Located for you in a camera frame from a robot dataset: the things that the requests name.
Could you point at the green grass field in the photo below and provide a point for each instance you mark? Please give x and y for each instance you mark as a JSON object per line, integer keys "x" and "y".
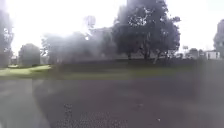
{"x": 100, "y": 73}

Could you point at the long dark hedge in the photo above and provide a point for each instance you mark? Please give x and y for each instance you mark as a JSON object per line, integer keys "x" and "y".
{"x": 133, "y": 64}

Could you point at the grey asphalt road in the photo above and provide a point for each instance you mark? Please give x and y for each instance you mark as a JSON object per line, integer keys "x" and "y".
{"x": 116, "y": 100}

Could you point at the big dark spreading tree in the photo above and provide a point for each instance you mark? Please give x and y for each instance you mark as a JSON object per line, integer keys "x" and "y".
{"x": 146, "y": 30}

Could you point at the small round tree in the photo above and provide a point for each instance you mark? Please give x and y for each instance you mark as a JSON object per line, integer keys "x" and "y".
{"x": 29, "y": 54}

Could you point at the small white building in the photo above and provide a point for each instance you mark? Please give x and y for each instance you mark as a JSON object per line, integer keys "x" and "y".
{"x": 212, "y": 55}

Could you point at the tall tree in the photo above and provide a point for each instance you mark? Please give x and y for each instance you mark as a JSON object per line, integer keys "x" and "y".
{"x": 220, "y": 36}
{"x": 4, "y": 36}

